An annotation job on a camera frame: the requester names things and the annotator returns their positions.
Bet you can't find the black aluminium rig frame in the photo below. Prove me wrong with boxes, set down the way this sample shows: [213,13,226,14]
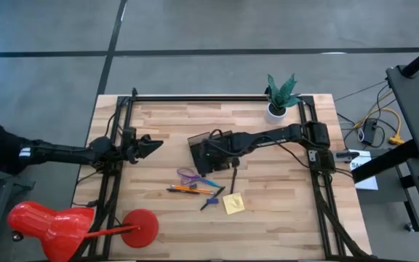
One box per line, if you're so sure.
[71,87,372,261]

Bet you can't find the black desk leg beam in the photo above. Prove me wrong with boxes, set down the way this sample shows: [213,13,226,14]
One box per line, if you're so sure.
[351,139,419,184]

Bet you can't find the purple handled scissors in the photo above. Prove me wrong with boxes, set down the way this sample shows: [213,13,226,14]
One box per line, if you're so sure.
[176,167,222,188]

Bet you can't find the red desk lamp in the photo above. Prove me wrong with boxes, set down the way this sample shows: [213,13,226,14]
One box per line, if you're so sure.
[7,201,159,262]

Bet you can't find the black mesh desk organizer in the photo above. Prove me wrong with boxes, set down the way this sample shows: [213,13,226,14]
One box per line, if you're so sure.
[187,130,234,178]

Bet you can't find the white paper sheet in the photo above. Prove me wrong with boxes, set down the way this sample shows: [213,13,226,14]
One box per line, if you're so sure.
[348,148,380,191]

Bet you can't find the green plant in white pot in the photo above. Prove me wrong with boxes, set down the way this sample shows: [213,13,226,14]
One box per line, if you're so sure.
[265,73,302,124]

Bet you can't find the yellow sticky note pad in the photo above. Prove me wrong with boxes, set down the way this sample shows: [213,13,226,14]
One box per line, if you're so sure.
[222,191,246,215]

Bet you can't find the black power adapter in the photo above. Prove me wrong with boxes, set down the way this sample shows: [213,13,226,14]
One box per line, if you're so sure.
[357,119,378,147]

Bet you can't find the yellow extension cable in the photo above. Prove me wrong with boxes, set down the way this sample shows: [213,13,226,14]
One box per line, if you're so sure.
[353,107,405,146]

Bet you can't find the orange pencil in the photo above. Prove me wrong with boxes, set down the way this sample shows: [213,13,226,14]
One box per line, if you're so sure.
[169,184,215,194]

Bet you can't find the grey metal stand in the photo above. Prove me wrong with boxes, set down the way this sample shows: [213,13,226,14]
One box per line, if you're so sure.
[0,163,36,262]

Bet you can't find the grey black mounting bracket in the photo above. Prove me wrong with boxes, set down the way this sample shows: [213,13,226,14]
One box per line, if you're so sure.
[335,150,360,164]

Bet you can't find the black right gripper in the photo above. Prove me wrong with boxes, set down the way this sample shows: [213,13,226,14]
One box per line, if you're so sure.
[199,133,240,175]

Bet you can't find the dark grey desk panel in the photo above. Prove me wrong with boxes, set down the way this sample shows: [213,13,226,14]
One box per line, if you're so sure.
[386,64,419,161]

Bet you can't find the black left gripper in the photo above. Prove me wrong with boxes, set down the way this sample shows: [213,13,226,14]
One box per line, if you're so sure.
[121,125,165,165]

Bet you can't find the black floor cable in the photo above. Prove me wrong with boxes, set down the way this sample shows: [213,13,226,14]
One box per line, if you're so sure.
[332,79,396,150]

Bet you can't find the black braided cable bundle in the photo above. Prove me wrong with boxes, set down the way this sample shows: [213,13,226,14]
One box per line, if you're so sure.
[71,163,123,261]
[313,173,372,261]

